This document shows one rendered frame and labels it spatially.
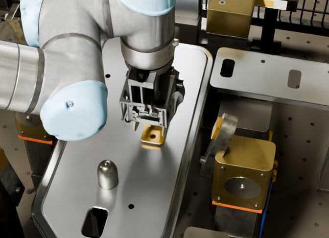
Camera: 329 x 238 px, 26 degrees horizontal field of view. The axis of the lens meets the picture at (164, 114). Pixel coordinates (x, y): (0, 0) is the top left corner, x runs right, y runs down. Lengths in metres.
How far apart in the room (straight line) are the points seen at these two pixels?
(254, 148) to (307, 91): 0.20
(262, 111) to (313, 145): 0.35
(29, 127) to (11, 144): 0.33
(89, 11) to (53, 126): 0.16
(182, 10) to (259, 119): 0.27
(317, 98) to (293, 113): 0.37
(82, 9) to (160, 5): 0.10
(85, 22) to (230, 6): 0.49
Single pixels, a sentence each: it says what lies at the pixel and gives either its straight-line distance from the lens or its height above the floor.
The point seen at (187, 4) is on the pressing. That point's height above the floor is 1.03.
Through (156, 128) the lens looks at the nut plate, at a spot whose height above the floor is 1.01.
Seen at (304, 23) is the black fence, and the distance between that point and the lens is 1.74.
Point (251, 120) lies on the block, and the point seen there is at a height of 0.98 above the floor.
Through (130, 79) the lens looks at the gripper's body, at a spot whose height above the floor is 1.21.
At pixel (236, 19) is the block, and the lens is 1.31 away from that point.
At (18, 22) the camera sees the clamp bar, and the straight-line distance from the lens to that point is 1.08.
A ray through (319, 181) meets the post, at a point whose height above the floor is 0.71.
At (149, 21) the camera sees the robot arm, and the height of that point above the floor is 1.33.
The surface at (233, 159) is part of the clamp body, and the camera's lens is 1.11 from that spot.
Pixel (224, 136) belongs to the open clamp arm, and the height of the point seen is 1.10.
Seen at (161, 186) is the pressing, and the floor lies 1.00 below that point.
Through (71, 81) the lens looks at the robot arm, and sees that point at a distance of 0.80.
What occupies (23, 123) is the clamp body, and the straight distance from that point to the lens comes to 1.25.
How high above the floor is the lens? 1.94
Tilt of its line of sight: 51 degrees down
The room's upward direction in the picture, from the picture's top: straight up
